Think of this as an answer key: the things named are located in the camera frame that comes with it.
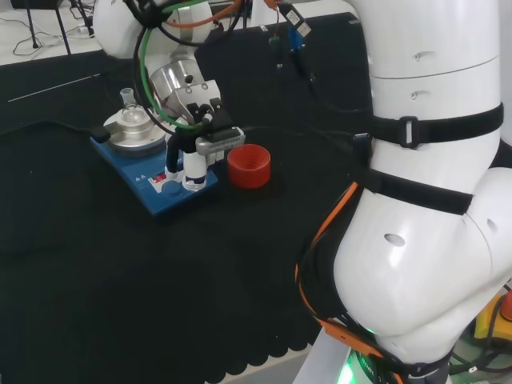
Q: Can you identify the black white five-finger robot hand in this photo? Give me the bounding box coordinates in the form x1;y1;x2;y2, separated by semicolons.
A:
165;119;242;192

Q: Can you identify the heater with blue base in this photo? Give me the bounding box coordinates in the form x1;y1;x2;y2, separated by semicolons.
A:
89;114;221;220

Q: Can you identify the red ribbed plastic cup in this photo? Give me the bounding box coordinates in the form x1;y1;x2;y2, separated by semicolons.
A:
226;143;273;190

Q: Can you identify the clear round-bottom glass flask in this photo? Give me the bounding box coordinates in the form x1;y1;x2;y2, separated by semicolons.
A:
119;87;146;126

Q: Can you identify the black cloth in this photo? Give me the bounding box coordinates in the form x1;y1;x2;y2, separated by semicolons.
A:
0;10;375;384

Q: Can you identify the thin metal probe rod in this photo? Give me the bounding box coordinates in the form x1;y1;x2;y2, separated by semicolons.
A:
6;73;102;103

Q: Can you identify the black tripod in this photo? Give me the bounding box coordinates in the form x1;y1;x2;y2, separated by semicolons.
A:
22;0;97;56

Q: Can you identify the yellow stop button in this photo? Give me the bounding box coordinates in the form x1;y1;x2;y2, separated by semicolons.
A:
473;284;512;350

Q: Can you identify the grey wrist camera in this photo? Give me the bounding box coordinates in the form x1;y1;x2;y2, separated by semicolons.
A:
194;126;246;155

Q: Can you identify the orange cable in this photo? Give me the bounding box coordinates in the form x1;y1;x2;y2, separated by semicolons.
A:
293;181;406;384

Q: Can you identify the thick black power cable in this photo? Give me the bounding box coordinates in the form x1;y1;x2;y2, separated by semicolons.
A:
0;118;95;139

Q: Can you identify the black cable adapter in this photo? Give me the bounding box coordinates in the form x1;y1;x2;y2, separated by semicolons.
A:
279;2;314;39

